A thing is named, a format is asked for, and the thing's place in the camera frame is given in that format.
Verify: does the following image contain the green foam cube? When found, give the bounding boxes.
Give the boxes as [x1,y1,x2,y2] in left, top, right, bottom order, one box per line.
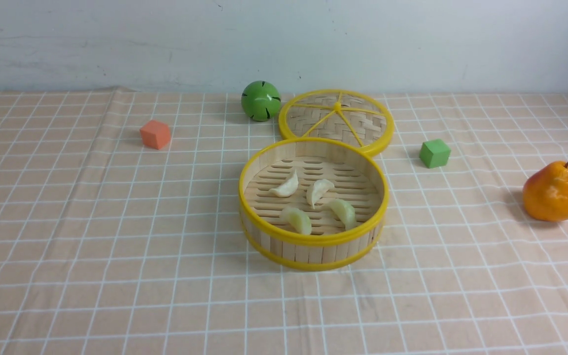
[419,139,451,169]

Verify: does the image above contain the woven bamboo steamer lid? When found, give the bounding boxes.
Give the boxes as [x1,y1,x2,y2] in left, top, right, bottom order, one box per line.
[278,88,394,157]

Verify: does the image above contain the bamboo steamer tray yellow rim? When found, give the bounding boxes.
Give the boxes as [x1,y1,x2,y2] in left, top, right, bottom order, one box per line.
[239,138,390,271]

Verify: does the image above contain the white dumpling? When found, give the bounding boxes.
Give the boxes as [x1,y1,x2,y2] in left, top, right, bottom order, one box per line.
[269,168,298,197]
[306,179,334,210]

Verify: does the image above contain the pale green dumpling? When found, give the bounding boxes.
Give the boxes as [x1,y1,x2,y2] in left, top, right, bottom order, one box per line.
[280,207,313,235]
[327,198,357,231]

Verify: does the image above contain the orange foam cube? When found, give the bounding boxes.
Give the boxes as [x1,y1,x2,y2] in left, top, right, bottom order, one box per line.
[139,120,172,150]

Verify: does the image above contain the orange yellow toy pear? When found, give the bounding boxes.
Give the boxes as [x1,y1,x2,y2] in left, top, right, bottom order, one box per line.
[522,160,568,222]

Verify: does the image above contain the green ball black stripes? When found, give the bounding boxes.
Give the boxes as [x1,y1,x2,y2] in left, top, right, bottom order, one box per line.
[241,80,281,121]

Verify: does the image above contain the peach checkered tablecloth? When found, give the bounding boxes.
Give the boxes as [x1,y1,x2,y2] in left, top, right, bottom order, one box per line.
[0,88,568,355]

